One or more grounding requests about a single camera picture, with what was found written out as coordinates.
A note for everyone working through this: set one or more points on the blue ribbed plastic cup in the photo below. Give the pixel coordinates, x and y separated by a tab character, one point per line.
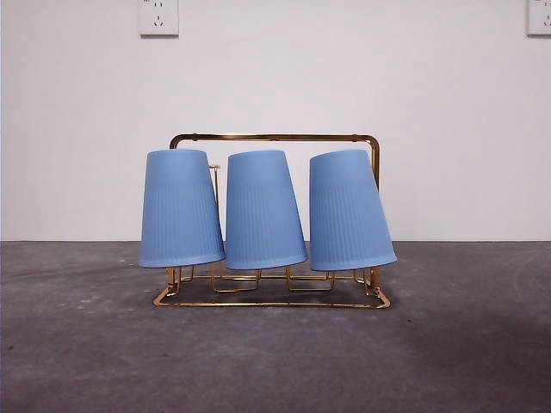
264	215
348	215
181	215

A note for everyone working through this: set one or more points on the white wall socket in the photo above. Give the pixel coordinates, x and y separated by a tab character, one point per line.
540	19
159	19

